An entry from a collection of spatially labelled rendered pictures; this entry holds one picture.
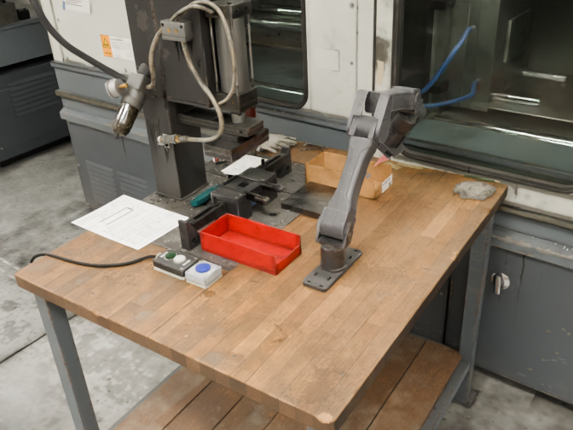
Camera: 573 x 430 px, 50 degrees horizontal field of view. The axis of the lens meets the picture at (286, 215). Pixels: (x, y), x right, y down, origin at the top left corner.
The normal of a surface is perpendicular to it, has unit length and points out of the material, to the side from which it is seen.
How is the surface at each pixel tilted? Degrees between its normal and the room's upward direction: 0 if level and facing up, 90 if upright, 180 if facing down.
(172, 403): 0
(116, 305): 0
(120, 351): 0
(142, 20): 90
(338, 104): 90
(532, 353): 90
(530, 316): 90
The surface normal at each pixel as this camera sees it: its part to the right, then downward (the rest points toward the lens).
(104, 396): -0.05, -0.87
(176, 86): -0.55, 0.44
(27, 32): 0.80, 0.26
